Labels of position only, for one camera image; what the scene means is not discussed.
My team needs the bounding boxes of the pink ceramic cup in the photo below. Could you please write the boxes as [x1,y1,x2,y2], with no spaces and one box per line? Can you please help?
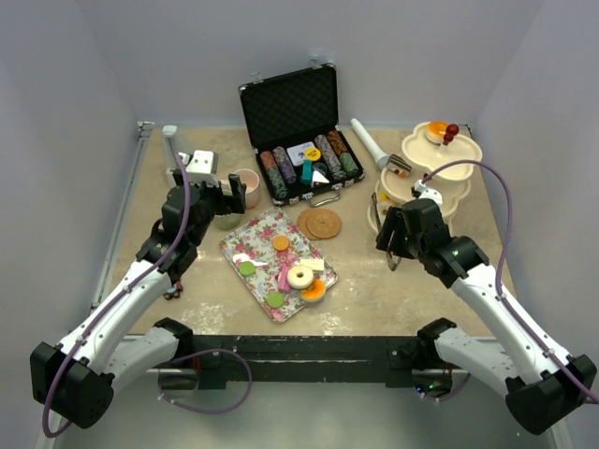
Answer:
[235,168,261,209]

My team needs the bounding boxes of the pink wafer sweet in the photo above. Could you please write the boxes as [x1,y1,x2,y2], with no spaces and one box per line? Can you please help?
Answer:
[277,254,297,294]

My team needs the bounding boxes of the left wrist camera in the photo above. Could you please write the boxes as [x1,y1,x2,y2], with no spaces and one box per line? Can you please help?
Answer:
[178,150,218,185]

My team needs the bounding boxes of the black base frame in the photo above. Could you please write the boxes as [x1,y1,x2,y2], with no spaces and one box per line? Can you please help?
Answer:
[158,335,460,392]

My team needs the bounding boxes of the black poker chip case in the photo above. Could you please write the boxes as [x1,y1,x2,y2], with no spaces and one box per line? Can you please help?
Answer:
[238,63,365,208]

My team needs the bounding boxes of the white clamp device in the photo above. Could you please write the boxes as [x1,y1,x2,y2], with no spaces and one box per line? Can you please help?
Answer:
[162,125,190,188]

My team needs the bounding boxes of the metal tongs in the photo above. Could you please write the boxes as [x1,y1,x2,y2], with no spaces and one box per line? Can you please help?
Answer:
[369,190,403,271]

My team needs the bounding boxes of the green macaron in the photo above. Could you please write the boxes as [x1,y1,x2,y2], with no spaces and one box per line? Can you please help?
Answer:
[266,291,285,309]
[239,261,256,277]

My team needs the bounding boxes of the green ceramic cup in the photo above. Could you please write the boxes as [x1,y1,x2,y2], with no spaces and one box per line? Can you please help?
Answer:
[212,213,243,231]

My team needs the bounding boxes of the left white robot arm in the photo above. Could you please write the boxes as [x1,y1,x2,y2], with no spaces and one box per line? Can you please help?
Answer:
[30,171,246,438]

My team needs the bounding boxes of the floral serving tray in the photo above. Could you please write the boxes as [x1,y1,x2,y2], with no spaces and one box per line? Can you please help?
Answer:
[220,208,338,323]

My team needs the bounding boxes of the orange glazed donut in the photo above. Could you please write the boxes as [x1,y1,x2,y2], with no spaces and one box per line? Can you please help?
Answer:
[424,121,448,145]

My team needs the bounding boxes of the woven rattan coaster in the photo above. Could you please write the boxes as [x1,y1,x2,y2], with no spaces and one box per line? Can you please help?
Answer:
[306,210,342,239]
[296,210,314,239]

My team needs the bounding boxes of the chocolate layered cake slice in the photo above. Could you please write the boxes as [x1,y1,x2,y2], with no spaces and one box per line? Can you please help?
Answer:
[386,154,412,178]

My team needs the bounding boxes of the purple cable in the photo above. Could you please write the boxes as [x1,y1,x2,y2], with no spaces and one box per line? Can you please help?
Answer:
[418,159,599,404]
[41,152,192,439]

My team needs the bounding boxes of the white wafer bar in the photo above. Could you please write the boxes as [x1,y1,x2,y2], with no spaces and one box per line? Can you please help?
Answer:
[299,258,325,272]

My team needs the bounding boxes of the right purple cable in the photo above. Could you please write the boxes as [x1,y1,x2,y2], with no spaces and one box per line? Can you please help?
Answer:
[418,159,599,404]

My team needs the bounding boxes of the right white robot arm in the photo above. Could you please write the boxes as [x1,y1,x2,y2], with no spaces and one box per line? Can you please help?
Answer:
[376,197,598,435]

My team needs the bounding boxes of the orange round biscuit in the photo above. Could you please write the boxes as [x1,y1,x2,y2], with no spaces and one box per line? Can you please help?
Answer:
[271,236,290,252]

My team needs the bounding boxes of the owl figurine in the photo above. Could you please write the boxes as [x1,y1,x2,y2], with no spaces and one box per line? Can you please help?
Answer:
[163,282,183,300]

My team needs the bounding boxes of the cream three-tier cake stand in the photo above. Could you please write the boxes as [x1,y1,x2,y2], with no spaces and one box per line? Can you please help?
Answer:
[367,122,483,233]

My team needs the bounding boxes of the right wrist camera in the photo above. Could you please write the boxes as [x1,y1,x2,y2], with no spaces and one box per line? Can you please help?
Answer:
[411,180,443,207]

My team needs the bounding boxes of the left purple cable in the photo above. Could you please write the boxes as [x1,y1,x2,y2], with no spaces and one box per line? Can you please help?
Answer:
[41,152,192,439]

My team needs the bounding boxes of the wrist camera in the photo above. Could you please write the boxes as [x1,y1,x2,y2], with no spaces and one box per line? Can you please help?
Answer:
[411,180,443,207]
[178,150,218,185]

